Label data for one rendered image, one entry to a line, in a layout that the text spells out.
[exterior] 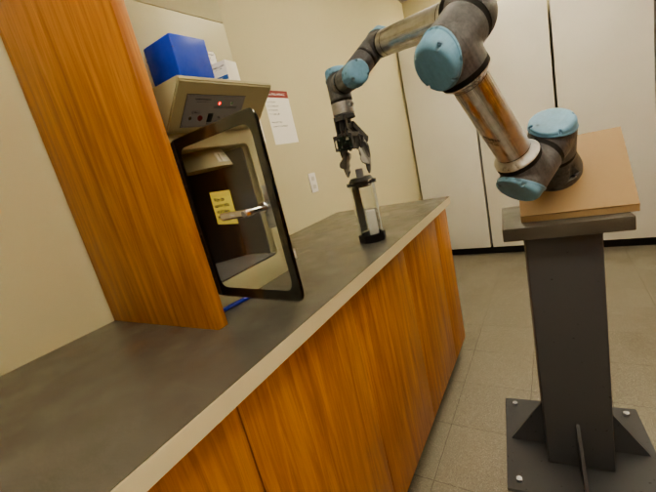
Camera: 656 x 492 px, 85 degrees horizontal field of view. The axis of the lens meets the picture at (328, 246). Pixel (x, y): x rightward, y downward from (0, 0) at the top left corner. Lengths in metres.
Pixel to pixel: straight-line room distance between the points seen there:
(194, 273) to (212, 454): 0.38
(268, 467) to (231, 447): 0.12
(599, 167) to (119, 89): 1.29
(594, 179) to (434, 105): 2.63
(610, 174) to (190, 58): 1.18
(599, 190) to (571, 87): 2.43
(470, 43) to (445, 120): 2.89
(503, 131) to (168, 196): 0.80
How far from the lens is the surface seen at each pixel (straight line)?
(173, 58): 0.94
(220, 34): 1.23
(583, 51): 3.70
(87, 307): 1.31
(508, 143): 1.02
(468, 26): 0.90
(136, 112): 0.89
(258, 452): 0.79
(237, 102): 1.05
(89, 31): 1.00
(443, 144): 3.78
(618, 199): 1.29
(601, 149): 1.39
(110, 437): 0.69
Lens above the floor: 1.26
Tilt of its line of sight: 13 degrees down
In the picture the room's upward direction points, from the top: 13 degrees counter-clockwise
